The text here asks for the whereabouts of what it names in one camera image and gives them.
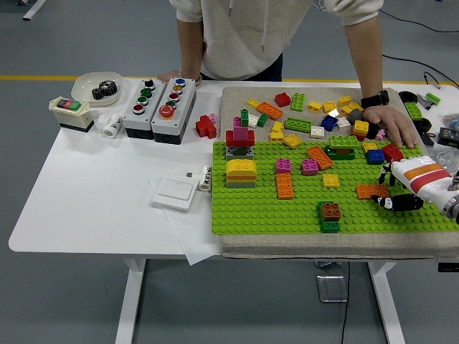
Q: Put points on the person's right hand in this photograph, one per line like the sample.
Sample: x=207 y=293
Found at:
x=168 y=76

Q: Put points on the person's left hand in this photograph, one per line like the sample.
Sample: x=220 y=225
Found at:
x=389 y=118

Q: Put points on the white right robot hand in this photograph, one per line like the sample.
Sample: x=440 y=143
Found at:
x=419 y=175

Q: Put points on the orange long brick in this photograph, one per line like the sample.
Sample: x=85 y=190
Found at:
x=284 y=185
x=367 y=191
x=320 y=157
x=269 y=110

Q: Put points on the lime green studded baseplate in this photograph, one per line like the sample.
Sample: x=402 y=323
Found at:
x=251 y=208

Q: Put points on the person's left forearm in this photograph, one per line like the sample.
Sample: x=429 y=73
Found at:
x=365 y=61

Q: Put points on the person's right forearm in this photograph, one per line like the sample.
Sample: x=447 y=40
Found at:
x=190 y=46

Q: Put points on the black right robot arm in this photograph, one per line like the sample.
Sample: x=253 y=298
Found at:
x=452 y=208

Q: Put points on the small pink brick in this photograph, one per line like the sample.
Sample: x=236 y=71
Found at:
x=213 y=117
x=380 y=135

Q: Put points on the black brick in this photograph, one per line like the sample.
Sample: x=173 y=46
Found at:
x=373 y=130

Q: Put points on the lime long brick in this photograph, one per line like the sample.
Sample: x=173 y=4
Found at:
x=343 y=142
x=413 y=110
x=297 y=124

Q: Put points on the red sloped brick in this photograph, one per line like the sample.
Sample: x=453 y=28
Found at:
x=391 y=152

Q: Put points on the grey curved brick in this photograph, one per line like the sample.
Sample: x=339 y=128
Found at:
x=353 y=115

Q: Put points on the blue square brick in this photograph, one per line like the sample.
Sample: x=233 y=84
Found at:
x=376 y=157
x=327 y=124

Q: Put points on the white square brick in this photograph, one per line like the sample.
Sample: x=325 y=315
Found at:
x=254 y=121
x=343 y=123
x=317 y=132

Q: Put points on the lime small brick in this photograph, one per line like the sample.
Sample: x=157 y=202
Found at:
x=433 y=97

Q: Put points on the red cross-shaped brick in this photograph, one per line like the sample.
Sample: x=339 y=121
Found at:
x=205 y=126

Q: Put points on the small magenta brick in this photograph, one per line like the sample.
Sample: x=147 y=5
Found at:
x=237 y=122

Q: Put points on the yellow flat square brick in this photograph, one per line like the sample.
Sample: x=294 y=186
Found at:
x=331 y=181
x=292 y=141

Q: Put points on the dark green narrow brick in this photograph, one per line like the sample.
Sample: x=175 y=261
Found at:
x=245 y=117

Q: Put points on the red wide brick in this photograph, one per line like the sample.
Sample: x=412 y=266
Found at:
x=231 y=138

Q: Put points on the yellow small brick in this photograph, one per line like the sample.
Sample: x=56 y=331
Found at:
x=252 y=103

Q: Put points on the pink square brick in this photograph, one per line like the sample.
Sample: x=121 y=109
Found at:
x=240 y=133

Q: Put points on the magenta square brick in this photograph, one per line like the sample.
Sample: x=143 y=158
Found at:
x=310 y=167
x=283 y=166

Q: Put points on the brown square brick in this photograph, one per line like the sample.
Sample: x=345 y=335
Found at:
x=331 y=211

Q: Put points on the grey arch brick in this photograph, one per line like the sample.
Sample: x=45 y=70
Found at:
x=231 y=155

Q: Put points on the dark green small brick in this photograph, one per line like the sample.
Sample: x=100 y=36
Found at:
x=262 y=120

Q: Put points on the red square brick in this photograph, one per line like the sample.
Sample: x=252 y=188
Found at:
x=282 y=100

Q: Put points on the yellow orange grey brick stack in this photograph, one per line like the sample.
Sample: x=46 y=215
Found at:
x=240 y=166

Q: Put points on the black wristwatch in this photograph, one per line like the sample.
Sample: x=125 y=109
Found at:
x=374 y=99

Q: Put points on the clear plastic bag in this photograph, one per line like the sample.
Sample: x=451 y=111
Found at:
x=444 y=156

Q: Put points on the clear plastic piece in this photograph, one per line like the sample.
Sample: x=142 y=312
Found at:
x=423 y=102

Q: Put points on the black fob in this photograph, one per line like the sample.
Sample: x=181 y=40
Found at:
x=427 y=138

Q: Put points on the black box yellow marks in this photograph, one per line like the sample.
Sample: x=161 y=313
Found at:
x=448 y=136

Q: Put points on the grey emergency-stop control box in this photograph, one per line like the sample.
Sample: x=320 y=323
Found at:
x=165 y=125

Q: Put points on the grey four-button control box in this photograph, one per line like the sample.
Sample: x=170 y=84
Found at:
x=134 y=120

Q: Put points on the bag of blue parts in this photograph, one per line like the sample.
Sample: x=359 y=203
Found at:
x=452 y=121

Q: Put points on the black metal gear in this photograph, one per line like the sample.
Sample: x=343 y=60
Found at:
x=104 y=90

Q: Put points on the grey-brown mat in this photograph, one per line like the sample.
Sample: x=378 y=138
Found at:
x=233 y=96

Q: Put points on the white pipe fitting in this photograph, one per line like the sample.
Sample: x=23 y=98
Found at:
x=113 y=127

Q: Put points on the white plastic bowl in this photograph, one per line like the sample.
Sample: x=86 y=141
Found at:
x=84 y=87

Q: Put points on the person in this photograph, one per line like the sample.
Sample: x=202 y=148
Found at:
x=244 y=36

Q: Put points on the black table control panel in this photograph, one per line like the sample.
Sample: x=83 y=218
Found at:
x=448 y=268

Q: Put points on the small white grey cube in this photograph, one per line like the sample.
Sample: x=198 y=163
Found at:
x=189 y=175

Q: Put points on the white labelled cylinder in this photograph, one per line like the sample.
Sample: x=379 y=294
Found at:
x=205 y=179

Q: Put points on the white table leg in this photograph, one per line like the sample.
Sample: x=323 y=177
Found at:
x=131 y=304
x=385 y=304

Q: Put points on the silver floor outlet box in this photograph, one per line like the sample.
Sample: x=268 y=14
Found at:
x=331 y=288

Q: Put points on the white furniture foot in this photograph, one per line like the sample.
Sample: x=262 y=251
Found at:
x=34 y=9

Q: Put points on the white paper sheet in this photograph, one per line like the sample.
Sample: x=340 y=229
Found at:
x=193 y=236

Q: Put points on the dark green frame brick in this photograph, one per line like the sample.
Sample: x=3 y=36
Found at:
x=330 y=155

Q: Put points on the cream red-green switch box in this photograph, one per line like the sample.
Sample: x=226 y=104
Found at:
x=71 y=116

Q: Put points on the white wall switch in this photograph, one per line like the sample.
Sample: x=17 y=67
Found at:
x=174 y=193

